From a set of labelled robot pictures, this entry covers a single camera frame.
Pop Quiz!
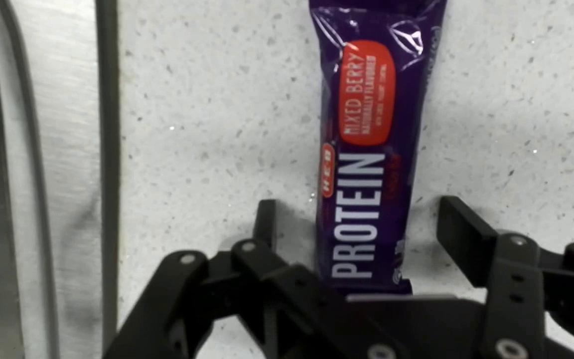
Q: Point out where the stainless steel double sink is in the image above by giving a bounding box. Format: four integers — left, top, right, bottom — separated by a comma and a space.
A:
0, 0, 121, 359

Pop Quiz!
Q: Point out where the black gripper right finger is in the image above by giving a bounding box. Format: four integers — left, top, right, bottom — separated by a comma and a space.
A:
434, 193, 574, 359

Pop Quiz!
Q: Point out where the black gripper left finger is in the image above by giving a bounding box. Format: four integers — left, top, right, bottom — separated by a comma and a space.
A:
104, 197, 369, 359

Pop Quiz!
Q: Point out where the purple protein bar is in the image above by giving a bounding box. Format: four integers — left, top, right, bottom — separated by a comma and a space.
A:
307, 0, 450, 295

